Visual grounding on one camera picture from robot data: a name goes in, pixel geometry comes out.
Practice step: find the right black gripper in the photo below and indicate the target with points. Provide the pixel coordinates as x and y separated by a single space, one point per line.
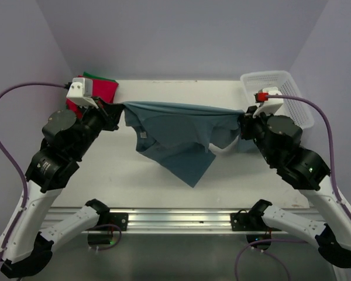
247 120

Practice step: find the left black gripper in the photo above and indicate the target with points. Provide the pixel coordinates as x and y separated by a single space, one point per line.
107 112

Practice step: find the blue-grey t shirt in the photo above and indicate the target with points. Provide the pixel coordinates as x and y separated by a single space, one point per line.
178 136

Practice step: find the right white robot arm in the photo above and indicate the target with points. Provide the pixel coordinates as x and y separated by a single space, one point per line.
307 172

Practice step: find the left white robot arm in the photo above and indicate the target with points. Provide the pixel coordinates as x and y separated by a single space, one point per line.
25 248

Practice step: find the red folded t shirt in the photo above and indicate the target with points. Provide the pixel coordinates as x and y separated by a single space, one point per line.
102 87

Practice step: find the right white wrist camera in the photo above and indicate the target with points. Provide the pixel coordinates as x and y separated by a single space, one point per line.
270 100

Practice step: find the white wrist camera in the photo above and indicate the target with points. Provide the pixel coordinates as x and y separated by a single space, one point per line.
80 92
270 100

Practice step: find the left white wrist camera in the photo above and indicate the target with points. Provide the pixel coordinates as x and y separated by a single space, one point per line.
80 92

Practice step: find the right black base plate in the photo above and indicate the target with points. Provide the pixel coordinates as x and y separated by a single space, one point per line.
244 221

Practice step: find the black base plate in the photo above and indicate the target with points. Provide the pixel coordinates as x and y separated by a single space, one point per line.
119 219
244 221

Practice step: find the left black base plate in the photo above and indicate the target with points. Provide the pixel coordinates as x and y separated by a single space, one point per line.
119 219

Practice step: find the aluminium mounting rail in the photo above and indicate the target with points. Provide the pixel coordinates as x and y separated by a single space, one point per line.
173 221

